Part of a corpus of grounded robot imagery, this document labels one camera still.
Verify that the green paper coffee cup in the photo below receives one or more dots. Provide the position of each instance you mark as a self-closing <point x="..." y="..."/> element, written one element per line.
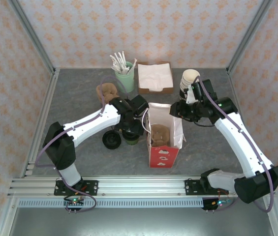
<point x="132" y="142"/>

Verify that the red white paper bag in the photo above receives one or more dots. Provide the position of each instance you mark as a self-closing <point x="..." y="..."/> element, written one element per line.
<point x="163" y="157"/>

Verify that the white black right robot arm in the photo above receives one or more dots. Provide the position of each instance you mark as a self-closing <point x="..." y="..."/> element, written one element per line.
<point x="234" y="145"/>

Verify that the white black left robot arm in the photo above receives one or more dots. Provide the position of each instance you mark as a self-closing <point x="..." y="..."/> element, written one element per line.
<point x="92" y="123"/>

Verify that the green straw holder cup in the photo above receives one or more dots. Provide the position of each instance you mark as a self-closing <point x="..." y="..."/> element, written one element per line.
<point x="124" y="83"/>

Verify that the brown cardboard napkin tray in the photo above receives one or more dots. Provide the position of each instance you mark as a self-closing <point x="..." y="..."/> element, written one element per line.
<point x="158" y="91"/>

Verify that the stack of paper cups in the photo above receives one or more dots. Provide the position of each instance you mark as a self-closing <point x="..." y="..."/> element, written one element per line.
<point x="189" y="78"/>

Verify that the white napkin stack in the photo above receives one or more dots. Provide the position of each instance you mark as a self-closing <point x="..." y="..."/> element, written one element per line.
<point x="153" y="76"/>

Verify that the white paper-wrapped straw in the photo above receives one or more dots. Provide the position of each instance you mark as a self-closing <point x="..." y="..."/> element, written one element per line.
<point x="115" y="64"/>
<point x="134" y="64"/>
<point x="123" y="61"/>
<point x="118" y="61"/>

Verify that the small circuit board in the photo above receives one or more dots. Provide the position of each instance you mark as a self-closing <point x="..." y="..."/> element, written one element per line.
<point x="218" y="203"/>
<point x="74" y="202"/>

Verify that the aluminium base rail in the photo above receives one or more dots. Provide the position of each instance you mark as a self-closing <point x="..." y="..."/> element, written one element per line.
<point x="141" y="184"/>

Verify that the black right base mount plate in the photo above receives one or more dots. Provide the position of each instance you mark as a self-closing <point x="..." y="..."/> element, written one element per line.
<point x="190" y="188"/>

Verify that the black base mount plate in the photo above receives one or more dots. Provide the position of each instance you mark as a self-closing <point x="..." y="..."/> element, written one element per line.
<point x="92" y="186"/>
<point x="190" y="188"/>

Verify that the aluminium side rail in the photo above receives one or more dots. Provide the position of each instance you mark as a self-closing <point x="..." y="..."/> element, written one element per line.
<point x="47" y="103"/>

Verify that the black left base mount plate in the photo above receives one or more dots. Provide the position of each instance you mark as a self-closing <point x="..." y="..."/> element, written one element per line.
<point x="92" y="186"/>

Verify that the aluminium frame post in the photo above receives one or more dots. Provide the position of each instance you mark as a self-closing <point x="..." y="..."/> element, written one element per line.
<point x="31" y="32"/>
<point x="250" y="32"/>

